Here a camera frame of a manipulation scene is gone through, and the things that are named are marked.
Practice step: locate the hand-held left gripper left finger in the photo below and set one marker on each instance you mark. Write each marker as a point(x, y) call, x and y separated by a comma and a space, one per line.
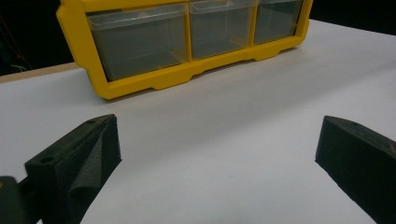
point(77, 161)

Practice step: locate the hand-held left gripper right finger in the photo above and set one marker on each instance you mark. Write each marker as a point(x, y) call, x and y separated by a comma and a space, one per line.
point(358, 158)

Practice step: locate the yellow drawer organizer cabinet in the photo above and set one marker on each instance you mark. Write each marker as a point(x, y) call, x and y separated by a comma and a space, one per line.
point(81, 46)

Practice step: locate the clear plastic drawer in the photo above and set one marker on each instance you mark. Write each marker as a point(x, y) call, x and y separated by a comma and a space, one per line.
point(219, 26)
point(140, 40)
point(275, 20)

